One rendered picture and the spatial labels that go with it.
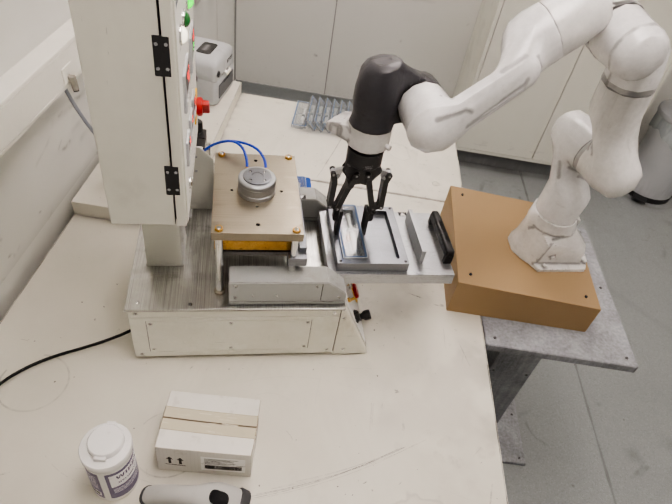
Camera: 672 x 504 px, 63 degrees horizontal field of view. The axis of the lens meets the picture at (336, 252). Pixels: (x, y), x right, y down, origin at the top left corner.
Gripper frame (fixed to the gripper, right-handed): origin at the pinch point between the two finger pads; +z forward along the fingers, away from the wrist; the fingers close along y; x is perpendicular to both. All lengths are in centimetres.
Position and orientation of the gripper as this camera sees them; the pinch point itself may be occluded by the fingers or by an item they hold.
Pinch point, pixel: (351, 220)
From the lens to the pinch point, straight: 124.9
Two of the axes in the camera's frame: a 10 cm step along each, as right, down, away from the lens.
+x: -1.2, -7.0, 7.0
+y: 9.8, 0.1, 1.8
